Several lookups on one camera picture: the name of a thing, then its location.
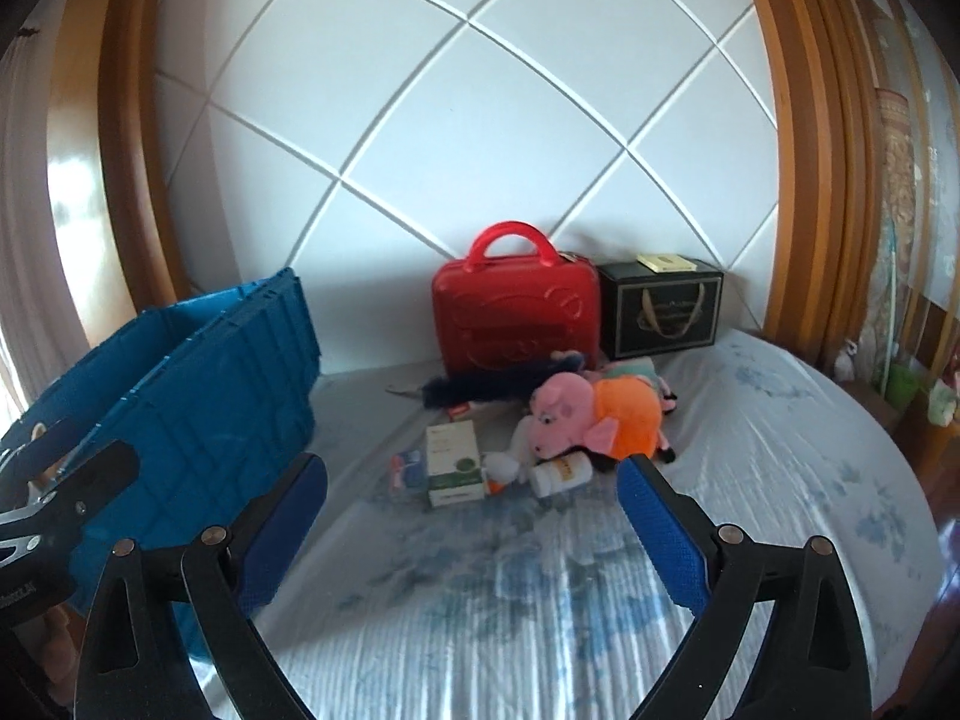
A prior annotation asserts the black fluffy duster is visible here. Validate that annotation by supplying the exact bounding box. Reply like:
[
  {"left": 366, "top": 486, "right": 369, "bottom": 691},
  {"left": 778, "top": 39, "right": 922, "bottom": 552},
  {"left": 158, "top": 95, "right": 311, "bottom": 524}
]
[{"left": 421, "top": 353, "right": 586, "bottom": 410}]

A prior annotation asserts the black gift box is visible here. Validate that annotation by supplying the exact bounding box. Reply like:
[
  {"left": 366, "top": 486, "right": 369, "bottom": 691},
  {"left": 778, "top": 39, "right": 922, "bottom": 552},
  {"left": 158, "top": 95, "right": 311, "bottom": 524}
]
[{"left": 597, "top": 259, "right": 724, "bottom": 361}]

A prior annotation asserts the pig plush orange dress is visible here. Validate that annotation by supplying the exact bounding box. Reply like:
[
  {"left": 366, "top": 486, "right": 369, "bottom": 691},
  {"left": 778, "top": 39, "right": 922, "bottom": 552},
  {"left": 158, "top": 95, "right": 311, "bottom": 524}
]
[{"left": 527, "top": 372, "right": 677, "bottom": 463}]

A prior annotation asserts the pig plush green shirt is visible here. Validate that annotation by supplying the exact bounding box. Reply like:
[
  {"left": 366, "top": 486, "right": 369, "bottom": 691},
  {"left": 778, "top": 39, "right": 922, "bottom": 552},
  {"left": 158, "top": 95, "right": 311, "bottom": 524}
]
[{"left": 584, "top": 356, "right": 679, "bottom": 415}]

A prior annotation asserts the blue plastic storage crate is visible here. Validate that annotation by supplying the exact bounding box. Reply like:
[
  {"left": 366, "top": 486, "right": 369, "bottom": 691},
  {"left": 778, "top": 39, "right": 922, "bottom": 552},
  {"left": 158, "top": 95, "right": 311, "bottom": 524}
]
[{"left": 2, "top": 268, "right": 320, "bottom": 613}]

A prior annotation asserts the white plush duck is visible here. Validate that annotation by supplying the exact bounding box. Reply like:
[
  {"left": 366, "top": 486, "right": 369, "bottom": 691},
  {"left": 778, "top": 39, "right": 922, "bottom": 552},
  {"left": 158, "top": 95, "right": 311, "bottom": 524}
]
[{"left": 482, "top": 415, "right": 537, "bottom": 494}]

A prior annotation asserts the red toy suitcase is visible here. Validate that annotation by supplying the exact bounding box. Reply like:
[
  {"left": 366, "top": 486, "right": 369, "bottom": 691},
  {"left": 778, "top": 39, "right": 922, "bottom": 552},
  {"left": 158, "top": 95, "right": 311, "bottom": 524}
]
[{"left": 431, "top": 221, "right": 601, "bottom": 374}]

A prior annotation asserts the small blue red packet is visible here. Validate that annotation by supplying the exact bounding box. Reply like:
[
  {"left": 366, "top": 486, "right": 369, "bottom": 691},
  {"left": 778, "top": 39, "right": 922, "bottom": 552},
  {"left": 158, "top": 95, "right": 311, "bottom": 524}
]
[{"left": 389, "top": 449, "right": 428, "bottom": 496}]

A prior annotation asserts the white green carton box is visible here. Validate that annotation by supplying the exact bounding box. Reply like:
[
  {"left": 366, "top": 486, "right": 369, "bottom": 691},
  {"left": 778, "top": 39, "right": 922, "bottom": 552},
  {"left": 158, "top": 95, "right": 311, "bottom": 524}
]
[{"left": 425, "top": 421, "right": 487, "bottom": 509}]

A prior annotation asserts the white pill bottle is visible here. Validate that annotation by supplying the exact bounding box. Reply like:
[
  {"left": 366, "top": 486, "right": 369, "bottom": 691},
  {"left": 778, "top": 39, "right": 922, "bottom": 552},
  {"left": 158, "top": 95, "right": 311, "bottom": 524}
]
[{"left": 529, "top": 452, "right": 594, "bottom": 499}]

